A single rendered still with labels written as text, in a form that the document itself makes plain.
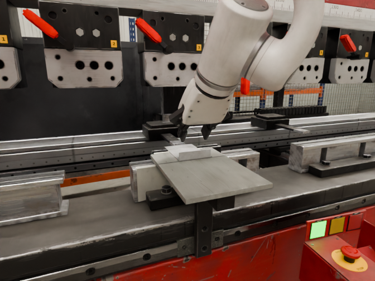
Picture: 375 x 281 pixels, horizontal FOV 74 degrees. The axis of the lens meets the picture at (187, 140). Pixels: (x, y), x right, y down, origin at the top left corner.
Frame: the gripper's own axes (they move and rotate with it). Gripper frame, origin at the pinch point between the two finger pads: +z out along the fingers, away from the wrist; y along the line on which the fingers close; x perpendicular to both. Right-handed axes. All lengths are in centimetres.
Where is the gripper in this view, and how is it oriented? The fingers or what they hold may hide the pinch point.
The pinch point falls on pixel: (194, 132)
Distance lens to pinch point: 60.8
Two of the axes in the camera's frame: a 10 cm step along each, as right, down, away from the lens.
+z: -2.3, 5.9, 7.7
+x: 2.7, 8.0, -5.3
